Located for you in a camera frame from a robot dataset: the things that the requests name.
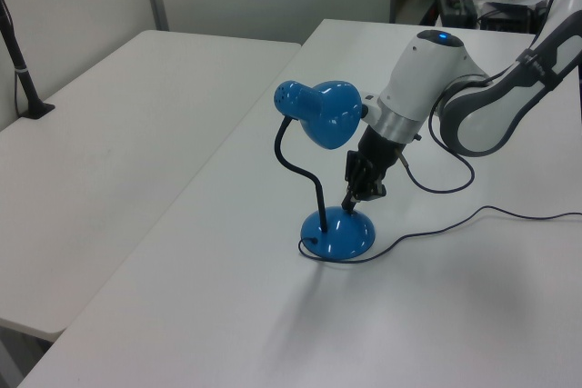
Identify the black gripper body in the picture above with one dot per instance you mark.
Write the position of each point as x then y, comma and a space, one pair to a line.
375, 161

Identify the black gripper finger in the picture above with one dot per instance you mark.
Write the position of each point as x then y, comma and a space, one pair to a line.
360, 195
348, 203

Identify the blue desk lamp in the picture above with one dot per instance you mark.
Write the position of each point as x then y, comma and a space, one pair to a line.
338, 233

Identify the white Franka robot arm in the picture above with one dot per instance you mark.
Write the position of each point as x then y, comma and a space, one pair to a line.
423, 74

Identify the black tool case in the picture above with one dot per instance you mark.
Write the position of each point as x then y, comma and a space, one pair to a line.
457, 11

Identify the black low box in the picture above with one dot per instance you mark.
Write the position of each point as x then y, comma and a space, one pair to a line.
509, 20

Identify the black clamped pole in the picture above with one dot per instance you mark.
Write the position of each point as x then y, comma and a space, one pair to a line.
25, 83

